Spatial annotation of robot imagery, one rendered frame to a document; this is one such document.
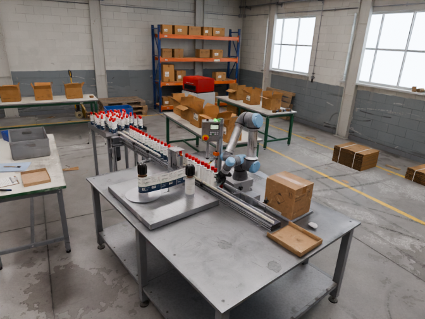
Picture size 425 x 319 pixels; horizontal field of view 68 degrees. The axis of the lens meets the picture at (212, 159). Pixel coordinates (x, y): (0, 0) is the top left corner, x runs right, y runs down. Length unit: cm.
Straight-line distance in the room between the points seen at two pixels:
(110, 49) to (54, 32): 148
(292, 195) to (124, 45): 846
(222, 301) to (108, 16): 914
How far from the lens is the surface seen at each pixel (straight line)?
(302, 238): 247
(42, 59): 1001
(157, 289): 286
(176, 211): 257
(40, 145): 420
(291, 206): 258
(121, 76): 1032
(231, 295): 194
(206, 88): 841
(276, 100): 703
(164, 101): 1002
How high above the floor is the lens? 218
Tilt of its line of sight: 21 degrees down
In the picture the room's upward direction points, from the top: 2 degrees clockwise
